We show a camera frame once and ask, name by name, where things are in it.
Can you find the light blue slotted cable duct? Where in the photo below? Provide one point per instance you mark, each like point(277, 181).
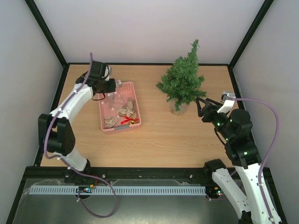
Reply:
point(120, 190)

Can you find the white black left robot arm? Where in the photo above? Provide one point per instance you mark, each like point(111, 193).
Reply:
point(56, 136)

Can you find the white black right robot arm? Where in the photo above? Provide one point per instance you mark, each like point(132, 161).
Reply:
point(253, 204)

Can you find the pink perforated plastic basket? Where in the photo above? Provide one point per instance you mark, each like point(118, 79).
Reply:
point(110, 102)

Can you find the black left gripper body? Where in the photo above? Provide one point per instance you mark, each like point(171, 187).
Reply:
point(108, 88)

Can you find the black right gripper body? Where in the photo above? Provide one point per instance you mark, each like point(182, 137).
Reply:
point(208, 110)

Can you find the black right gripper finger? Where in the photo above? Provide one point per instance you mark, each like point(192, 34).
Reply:
point(201, 106)
point(209, 101)

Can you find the small green christmas tree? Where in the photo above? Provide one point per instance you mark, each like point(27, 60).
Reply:
point(181, 82)

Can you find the wooden heart ornament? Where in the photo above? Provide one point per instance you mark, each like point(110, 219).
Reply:
point(110, 122)

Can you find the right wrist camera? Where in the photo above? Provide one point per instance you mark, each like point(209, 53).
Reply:
point(226, 95)

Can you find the gold bell with red ribbon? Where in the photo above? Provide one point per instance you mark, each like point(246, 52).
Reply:
point(129, 120)

